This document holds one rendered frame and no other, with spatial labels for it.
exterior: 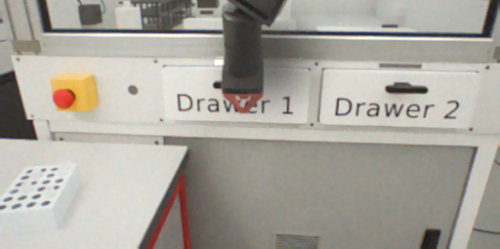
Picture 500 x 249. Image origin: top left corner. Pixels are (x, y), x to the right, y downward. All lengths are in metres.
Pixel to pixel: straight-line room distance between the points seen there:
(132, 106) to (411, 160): 0.61
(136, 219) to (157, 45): 0.33
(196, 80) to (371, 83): 0.34
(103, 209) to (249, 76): 0.31
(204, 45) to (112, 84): 0.21
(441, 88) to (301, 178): 0.34
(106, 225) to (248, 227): 0.42
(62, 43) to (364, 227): 0.78
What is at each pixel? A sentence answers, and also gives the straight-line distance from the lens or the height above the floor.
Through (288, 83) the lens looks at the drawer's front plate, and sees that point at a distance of 0.65.
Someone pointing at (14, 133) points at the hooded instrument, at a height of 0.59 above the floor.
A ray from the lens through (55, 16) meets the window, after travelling 0.79.
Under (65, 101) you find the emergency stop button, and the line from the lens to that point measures 0.72.
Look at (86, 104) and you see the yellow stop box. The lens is 0.74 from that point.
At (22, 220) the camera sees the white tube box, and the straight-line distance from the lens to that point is 0.57.
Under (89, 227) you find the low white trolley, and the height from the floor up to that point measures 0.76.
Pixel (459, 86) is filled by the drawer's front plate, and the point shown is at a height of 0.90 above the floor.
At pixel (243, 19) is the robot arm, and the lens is 0.47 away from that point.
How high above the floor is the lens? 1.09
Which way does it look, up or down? 22 degrees down
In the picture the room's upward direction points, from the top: straight up
